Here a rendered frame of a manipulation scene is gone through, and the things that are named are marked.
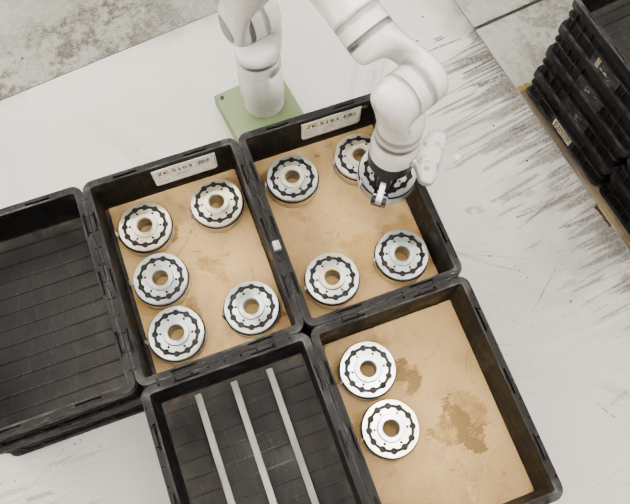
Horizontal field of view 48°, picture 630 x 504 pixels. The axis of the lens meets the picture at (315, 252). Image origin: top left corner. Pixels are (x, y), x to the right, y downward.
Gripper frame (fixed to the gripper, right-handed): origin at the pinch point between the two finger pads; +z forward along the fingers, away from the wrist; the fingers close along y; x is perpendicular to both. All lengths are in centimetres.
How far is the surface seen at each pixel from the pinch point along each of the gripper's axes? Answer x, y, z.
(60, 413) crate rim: -40, 52, 7
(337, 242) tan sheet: -5.6, 6.0, 16.9
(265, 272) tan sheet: -17.0, 15.9, 17.0
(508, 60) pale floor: 29, -108, 100
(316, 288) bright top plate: -6.6, 16.9, 14.1
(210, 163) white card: -33.4, -0.5, 11.9
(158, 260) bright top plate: -36.5, 20.5, 13.9
